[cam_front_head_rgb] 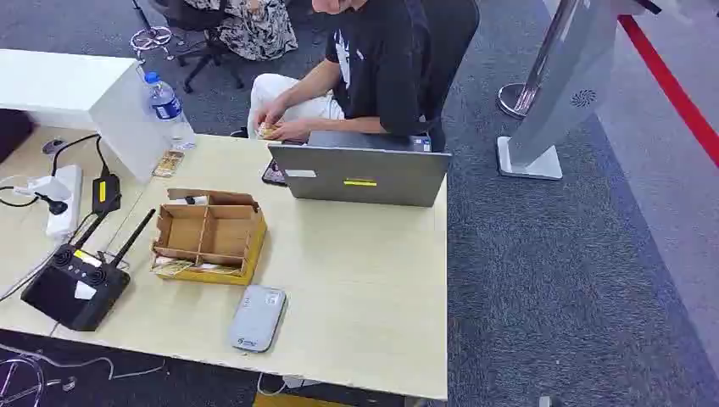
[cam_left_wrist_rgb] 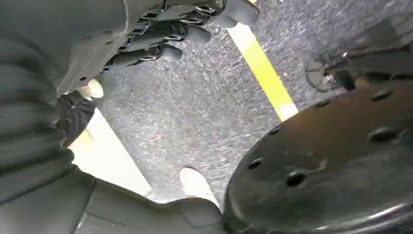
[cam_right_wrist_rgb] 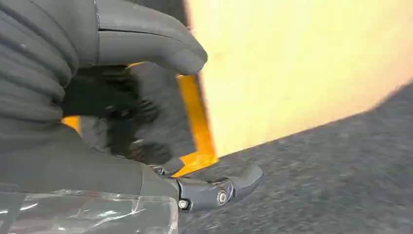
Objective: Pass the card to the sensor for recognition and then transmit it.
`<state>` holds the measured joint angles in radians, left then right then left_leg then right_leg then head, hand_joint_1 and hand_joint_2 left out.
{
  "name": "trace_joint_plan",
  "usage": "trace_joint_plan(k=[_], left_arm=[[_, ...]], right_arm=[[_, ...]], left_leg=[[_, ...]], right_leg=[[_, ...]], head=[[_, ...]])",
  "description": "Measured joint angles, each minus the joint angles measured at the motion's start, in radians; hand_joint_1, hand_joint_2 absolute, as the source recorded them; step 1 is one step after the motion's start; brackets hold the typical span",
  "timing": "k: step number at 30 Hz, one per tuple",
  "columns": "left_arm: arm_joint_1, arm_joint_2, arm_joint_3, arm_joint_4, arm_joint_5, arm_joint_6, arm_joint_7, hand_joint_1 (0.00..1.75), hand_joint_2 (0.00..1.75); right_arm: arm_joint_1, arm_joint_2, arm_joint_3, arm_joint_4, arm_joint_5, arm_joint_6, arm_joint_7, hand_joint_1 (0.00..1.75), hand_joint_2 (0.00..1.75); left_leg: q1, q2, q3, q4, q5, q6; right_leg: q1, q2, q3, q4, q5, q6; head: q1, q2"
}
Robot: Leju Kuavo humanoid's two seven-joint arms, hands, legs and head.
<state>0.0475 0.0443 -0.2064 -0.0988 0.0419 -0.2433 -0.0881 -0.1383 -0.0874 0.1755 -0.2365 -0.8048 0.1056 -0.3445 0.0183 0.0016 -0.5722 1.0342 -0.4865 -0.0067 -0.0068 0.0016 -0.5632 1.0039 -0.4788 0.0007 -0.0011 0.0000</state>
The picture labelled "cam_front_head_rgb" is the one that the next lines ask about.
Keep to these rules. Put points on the grey laptop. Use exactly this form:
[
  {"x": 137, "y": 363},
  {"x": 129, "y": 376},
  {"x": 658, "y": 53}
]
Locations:
[{"x": 359, "y": 174}]

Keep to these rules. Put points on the black smartphone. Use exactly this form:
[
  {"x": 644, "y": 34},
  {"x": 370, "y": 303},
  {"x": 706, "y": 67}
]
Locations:
[{"x": 273, "y": 173}]

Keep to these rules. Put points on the person's left hand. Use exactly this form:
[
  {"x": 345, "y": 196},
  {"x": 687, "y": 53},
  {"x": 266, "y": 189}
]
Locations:
[{"x": 292, "y": 130}]

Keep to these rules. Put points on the person's hand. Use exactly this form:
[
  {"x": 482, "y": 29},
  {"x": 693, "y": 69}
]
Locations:
[
  {"x": 269, "y": 112},
  {"x": 292, "y": 130}
]

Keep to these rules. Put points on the person's right hand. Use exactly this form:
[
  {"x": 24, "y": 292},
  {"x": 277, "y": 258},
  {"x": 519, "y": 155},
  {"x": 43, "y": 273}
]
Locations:
[{"x": 269, "y": 112}]

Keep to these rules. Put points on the seated person in black shirt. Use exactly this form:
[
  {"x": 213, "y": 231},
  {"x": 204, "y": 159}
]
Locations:
[{"x": 382, "y": 67}]

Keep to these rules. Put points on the wooden card box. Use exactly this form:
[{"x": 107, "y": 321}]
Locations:
[{"x": 210, "y": 236}]

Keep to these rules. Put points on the grey power bank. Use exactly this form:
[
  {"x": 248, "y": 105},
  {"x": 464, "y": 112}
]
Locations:
[{"x": 257, "y": 318}]

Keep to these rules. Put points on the small card pack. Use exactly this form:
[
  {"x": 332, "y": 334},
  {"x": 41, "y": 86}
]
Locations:
[{"x": 168, "y": 163}]

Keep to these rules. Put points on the person in patterned clothing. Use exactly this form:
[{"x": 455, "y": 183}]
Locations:
[{"x": 253, "y": 25}]

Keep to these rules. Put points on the clear water bottle blue cap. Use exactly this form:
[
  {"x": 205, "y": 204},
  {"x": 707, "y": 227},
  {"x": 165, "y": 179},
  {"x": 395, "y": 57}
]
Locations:
[{"x": 167, "y": 109}]

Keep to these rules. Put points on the black office chair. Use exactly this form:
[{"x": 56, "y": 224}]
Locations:
[{"x": 199, "y": 34}]

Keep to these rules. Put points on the grey standing kiosk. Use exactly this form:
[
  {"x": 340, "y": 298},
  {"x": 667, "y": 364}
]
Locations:
[{"x": 561, "y": 84}]

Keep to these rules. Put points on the black power adapter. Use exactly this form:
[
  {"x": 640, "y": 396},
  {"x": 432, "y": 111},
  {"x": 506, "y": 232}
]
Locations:
[{"x": 106, "y": 192}]

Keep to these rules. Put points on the white power strip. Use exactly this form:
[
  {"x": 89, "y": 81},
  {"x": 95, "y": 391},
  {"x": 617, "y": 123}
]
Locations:
[{"x": 66, "y": 201}]

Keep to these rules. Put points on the black remote controller with antennas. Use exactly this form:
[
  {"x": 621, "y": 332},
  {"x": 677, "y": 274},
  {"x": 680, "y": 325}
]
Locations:
[{"x": 76, "y": 286}]

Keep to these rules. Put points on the white box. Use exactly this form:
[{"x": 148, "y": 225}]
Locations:
[{"x": 73, "y": 90}]

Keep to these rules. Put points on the white plug adapter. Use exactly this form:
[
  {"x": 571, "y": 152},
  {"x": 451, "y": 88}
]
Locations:
[{"x": 42, "y": 188}]

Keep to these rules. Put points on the red barrier belt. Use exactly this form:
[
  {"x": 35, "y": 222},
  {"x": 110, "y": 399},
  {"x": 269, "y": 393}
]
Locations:
[{"x": 671, "y": 84}]

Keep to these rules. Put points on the chrome stanchion post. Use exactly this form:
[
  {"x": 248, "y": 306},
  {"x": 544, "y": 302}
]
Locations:
[{"x": 533, "y": 67}]

